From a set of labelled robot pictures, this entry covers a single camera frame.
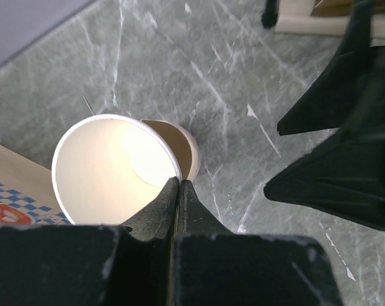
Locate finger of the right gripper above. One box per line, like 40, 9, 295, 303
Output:
264, 103, 385, 231

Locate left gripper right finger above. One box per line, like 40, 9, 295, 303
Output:
175, 180, 233, 236

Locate two tier checkered shelf rack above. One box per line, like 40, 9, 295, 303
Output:
261, 1, 385, 38

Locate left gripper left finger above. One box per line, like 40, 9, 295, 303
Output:
122, 177, 179, 242

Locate paper takeout bag blue handles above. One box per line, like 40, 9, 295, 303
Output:
0, 145, 69, 225

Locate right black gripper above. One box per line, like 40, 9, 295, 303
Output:
277, 1, 385, 136

